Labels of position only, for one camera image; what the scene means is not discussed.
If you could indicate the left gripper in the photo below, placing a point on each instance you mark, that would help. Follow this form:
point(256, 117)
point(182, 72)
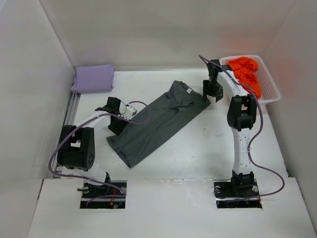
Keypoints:
point(117, 132)

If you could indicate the purple t-shirt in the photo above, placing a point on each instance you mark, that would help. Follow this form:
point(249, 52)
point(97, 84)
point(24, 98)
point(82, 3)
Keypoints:
point(93, 79)

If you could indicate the orange t-shirt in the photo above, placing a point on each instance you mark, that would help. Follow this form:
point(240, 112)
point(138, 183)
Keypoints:
point(244, 69)

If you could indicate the aluminium rail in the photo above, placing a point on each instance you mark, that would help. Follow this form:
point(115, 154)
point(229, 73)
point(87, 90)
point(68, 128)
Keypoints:
point(69, 118)

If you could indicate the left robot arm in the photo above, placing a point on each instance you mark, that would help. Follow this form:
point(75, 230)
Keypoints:
point(78, 152)

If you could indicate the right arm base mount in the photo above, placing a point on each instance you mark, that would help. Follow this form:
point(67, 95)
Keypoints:
point(226, 198)

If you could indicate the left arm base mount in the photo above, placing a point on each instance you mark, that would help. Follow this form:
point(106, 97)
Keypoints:
point(101, 197)

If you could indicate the grey t-shirt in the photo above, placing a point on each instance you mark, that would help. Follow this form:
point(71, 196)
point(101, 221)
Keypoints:
point(170, 112)

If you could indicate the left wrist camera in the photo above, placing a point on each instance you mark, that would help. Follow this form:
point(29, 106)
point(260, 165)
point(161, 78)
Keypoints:
point(129, 113)

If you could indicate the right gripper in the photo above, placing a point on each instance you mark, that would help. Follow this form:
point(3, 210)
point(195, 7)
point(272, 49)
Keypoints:
point(218, 94)

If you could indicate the white plastic laundry basket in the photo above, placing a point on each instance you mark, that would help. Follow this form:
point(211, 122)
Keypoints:
point(270, 92)

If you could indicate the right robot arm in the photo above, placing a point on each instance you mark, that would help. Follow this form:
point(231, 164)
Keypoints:
point(241, 117)

